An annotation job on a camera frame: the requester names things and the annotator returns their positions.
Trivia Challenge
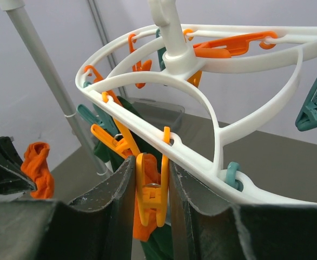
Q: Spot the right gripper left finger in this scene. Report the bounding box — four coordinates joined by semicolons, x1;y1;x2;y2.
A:
0;156;135;259

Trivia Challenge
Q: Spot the yellow-orange clip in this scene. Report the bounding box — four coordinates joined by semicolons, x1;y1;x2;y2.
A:
90;91;142;160
135;126;171;228

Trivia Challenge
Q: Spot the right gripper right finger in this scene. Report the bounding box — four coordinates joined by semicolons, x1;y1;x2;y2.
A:
169;162;317;259

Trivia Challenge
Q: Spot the teal clip holding sock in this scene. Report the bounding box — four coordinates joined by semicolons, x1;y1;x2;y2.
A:
77;103;117;135

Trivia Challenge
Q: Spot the white drying rack stand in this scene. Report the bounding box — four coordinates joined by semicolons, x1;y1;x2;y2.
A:
0;1;111;178

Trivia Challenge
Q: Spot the grey plastic bin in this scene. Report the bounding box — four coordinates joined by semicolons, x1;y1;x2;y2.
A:
118;96;185;132

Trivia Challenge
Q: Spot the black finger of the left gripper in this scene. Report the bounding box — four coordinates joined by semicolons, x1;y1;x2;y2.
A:
0;136;37;195

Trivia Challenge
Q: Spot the white round clip hanger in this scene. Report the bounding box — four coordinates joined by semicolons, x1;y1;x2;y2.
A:
75;1;317;205

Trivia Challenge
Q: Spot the orange clip holding socks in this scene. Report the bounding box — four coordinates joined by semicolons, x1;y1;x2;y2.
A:
84;65;122;106

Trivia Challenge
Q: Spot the white printed sock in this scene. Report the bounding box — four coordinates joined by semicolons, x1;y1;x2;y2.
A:
104;160;114;173

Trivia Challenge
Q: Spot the dark green sock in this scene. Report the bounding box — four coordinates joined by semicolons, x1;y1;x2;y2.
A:
93;96;175;260

